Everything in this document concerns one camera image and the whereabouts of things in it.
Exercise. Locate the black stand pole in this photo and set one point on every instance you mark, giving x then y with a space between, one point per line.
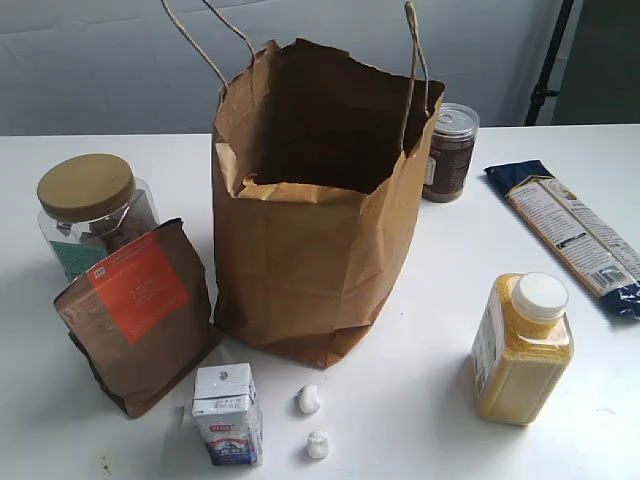
541 90

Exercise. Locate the yellow millet plastic bottle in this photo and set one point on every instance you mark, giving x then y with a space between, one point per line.
522 347

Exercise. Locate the brown pouch with orange label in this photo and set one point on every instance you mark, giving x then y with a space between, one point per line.
142 317

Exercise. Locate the clear canister of brown grains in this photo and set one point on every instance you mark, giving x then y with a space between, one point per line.
450 154

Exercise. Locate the small white milk carton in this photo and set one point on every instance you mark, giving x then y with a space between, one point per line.
228 416

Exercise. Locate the dark blue pasta package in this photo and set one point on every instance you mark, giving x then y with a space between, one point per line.
594 252

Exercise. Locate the clear jar with gold lid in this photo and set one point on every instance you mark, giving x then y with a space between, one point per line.
91 206

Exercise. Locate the upper white crumpled paper ball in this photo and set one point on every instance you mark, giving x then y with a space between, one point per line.
308 399

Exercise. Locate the brown paper shopping bag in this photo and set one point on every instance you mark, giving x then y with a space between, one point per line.
317 170

